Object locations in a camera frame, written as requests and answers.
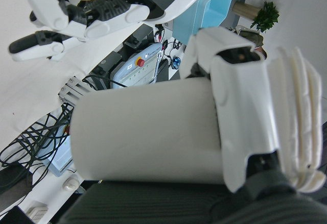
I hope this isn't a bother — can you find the black cable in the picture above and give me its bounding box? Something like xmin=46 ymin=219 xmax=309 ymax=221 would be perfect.
xmin=0 ymin=101 xmax=75 ymax=184

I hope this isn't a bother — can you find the green artificial plant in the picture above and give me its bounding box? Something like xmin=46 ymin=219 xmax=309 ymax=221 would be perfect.
xmin=250 ymin=1 xmax=281 ymax=33

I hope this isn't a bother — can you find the light blue plastic bin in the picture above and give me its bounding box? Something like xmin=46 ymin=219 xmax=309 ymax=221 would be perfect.
xmin=173 ymin=0 xmax=240 ymax=42

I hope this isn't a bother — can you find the slim beige paper cup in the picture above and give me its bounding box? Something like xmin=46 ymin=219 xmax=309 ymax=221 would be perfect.
xmin=70 ymin=45 xmax=323 ymax=194

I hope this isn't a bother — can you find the light blue flat box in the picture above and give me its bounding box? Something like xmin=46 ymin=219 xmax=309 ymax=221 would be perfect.
xmin=47 ymin=126 xmax=77 ymax=178

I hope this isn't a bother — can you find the black electronics box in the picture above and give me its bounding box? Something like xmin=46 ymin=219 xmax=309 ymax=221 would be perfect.
xmin=91 ymin=52 xmax=123 ymax=91
xmin=122 ymin=23 xmax=155 ymax=56

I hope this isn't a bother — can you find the olive green bag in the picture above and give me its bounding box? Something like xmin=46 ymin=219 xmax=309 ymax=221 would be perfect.
xmin=234 ymin=26 xmax=264 ymax=53

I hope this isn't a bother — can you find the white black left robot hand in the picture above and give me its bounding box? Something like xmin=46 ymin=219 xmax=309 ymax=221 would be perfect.
xmin=8 ymin=0 xmax=218 ymax=62

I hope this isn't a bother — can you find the teach pendant with red button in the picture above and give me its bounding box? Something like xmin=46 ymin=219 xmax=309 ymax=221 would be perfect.
xmin=109 ymin=42 xmax=164 ymax=90

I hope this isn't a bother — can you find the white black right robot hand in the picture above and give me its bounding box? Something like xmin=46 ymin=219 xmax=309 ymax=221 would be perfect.
xmin=58 ymin=27 xmax=327 ymax=224

